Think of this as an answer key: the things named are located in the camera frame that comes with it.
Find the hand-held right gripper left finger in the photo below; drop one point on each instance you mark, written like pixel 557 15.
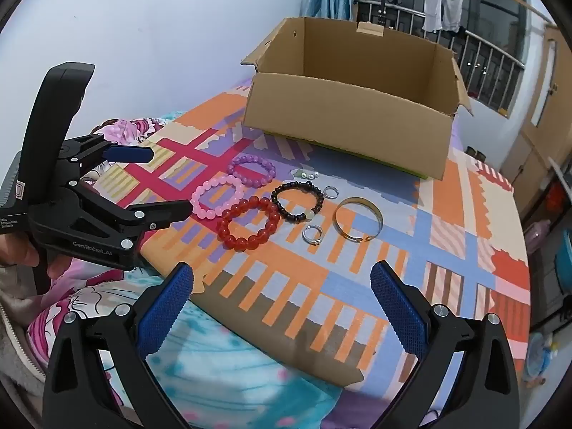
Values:
pixel 163 308

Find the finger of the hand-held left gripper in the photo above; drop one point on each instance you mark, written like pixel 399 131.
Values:
pixel 161 212
pixel 129 154

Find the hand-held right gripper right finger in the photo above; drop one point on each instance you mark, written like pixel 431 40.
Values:
pixel 397 308

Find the gold metal bangle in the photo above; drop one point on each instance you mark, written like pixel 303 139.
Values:
pixel 357 201

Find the brown cardboard box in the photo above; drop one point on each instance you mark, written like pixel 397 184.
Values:
pixel 348 116

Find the person's left hand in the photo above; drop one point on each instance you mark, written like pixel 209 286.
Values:
pixel 18 252

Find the pink floral blanket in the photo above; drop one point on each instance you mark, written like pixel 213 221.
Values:
pixel 120 129

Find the teal printed blanket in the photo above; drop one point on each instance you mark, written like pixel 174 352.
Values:
pixel 232 366

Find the light blue printed basin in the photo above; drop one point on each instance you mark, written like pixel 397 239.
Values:
pixel 538 357

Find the beige zippered jacket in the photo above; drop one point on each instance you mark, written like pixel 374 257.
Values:
pixel 13 313

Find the pink plastic bucket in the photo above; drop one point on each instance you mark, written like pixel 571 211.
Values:
pixel 536 232

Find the blue plastic basin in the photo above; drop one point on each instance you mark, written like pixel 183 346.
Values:
pixel 564 263

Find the pair of dark shoes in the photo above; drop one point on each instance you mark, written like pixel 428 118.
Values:
pixel 476 152

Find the red plastic item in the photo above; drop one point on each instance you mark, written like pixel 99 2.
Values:
pixel 556 196

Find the white side table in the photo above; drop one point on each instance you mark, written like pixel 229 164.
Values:
pixel 561 170

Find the wooden wardrobe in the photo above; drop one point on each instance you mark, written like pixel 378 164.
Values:
pixel 543 98

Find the metal balcony railing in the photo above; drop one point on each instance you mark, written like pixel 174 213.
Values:
pixel 489 47

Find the white hanging garment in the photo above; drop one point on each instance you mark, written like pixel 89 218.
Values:
pixel 432 6
pixel 452 11

